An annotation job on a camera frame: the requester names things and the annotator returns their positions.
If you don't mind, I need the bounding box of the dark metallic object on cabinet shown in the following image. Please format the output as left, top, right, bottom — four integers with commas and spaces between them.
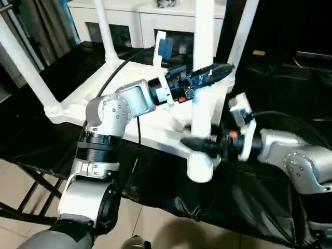
155, 0, 178, 8

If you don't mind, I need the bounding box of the grey brown curtain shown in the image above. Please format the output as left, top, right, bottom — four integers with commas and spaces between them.
19, 0, 78, 71

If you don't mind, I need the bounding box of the white cabinet with glass doors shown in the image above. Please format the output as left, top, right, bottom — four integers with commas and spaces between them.
67, 0, 226, 57

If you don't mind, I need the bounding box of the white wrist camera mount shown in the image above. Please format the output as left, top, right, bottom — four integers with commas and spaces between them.
229, 93, 257, 161
152, 30, 177, 107

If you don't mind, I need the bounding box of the black work mat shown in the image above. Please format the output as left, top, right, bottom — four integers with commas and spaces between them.
0, 41, 332, 247

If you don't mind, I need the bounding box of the black flat panel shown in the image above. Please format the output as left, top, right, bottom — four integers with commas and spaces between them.
295, 51, 332, 62

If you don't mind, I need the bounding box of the white plastic table leg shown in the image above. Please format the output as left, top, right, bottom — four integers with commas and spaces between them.
227, 0, 260, 68
0, 19, 63, 116
93, 0, 120, 65
186, 0, 216, 184

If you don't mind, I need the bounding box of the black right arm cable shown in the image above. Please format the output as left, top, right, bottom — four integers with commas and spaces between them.
247, 110, 312, 124

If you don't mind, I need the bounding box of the white plastic table top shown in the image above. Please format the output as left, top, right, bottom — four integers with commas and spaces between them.
45, 58, 237, 184

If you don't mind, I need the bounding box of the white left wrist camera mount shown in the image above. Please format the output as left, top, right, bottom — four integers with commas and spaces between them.
152, 30, 177, 107

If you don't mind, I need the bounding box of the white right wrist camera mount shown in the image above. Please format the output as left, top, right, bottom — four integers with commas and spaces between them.
229, 93, 257, 161

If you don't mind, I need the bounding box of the black metal table frame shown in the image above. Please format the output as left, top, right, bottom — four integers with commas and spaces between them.
0, 160, 68, 224

